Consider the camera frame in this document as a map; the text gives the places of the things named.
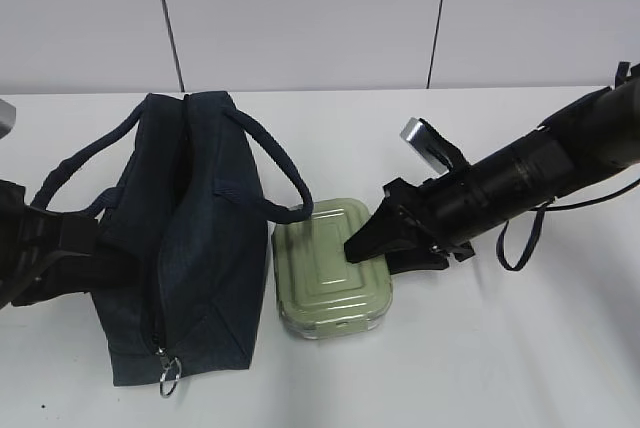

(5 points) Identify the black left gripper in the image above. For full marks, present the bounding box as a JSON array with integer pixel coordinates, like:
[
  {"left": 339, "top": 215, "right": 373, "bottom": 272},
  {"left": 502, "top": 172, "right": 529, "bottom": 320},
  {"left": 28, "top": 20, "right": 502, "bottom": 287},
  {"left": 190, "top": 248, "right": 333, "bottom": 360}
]
[{"left": 1, "top": 180, "right": 142, "bottom": 308}]

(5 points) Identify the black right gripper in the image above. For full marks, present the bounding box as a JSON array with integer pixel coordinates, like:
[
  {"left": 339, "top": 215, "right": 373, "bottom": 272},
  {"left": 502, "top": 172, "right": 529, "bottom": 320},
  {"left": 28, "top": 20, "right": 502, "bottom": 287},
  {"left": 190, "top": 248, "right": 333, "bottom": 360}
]
[{"left": 344, "top": 175, "right": 500, "bottom": 275}]

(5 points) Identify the green lidded food container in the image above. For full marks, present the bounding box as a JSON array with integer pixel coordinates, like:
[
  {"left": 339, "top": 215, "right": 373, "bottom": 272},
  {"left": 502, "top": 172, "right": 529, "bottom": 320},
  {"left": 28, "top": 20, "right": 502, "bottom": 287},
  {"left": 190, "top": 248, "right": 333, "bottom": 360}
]
[{"left": 272, "top": 198, "right": 393, "bottom": 340}]

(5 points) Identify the silver zipper pull ring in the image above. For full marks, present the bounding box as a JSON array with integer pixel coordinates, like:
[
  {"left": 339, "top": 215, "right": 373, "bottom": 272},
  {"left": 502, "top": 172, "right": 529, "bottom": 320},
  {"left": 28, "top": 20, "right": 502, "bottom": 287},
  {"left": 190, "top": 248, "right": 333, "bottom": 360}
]
[{"left": 154, "top": 347, "right": 183, "bottom": 398}]

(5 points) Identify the dark blue lunch bag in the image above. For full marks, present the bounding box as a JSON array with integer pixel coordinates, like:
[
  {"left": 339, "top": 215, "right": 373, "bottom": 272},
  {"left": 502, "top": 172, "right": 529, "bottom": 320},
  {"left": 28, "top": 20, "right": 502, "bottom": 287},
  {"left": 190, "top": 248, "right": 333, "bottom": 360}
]
[{"left": 32, "top": 91, "right": 314, "bottom": 387}]

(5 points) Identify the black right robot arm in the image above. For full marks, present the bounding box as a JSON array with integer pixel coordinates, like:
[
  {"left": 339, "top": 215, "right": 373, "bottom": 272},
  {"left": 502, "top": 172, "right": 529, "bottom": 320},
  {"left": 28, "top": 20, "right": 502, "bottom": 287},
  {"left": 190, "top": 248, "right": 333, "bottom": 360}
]
[{"left": 344, "top": 80, "right": 639, "bottom": 274}]

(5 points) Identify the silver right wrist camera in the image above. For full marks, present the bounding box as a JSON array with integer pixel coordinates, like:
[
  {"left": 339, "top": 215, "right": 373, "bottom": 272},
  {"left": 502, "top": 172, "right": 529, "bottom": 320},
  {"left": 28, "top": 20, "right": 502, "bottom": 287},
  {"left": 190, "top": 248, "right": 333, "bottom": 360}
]
[{"left": 400, "top": 117, "right": 469, "bottom": 175}]

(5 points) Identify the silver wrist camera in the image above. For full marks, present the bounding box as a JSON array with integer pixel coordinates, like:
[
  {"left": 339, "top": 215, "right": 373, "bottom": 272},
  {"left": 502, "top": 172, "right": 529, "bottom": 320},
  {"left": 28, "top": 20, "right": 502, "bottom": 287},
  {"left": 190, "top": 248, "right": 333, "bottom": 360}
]
[
  {"left": 0, "top": 99, "right": 16, "bottom": 138},
  {"left": 400, "top": 117, "right": 469, "bottom": 175}
]

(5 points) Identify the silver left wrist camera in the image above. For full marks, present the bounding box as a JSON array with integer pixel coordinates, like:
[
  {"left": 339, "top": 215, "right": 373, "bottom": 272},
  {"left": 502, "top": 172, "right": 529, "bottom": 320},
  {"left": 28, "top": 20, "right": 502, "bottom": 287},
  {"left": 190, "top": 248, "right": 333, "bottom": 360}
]
[{"left": 0, "top": 99, "right": 16, "bottom": 138}]

